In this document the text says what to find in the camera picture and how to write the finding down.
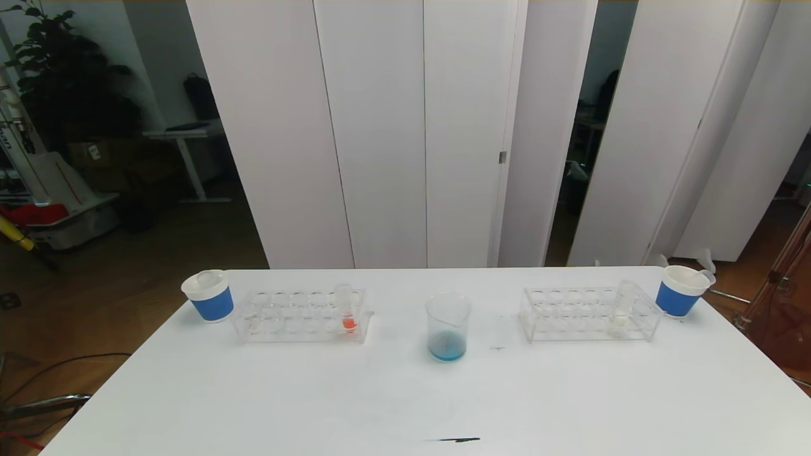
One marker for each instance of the red pigment test tube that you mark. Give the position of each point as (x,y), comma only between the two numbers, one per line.
(349,323)
(704,277)

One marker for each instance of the blue pigment test tube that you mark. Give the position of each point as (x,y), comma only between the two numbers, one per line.
(207,277)

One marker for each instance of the clear glass beaker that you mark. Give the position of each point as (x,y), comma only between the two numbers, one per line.
(448,347)

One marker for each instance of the clear acrylic test tube rack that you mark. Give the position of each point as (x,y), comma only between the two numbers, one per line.
(307,318)
(583,313)

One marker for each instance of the pale yellow pigment test tube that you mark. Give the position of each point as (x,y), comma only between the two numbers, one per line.
(619,323)

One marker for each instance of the white folding partition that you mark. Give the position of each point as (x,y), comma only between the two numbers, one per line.
(380,126)
(659,126)

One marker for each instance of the white blue paper cup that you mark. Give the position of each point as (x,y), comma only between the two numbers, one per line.
(674,299)
(212,305)

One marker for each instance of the white office desk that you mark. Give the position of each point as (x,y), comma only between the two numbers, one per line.
(184,132)

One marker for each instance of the black backpack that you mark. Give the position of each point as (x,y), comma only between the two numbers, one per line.
(201,98)

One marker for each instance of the brown cardboard box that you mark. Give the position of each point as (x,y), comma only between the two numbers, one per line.
(95,152)

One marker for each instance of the silver metal rod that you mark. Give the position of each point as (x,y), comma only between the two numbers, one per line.
(728,294)

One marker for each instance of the white machine with column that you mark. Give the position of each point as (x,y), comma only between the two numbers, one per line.
(63,183)

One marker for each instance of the red flat item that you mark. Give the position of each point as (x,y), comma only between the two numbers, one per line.
(38,213)

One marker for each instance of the dark green potted plant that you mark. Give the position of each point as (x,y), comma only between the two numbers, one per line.
(63,82)

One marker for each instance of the yellow black tool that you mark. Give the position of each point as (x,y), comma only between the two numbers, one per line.
(19,237)

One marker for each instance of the grey metal floor leg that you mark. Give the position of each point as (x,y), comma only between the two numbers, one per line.
(51,402)

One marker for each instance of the black floor socket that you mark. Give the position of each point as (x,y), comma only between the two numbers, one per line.
(9,299)

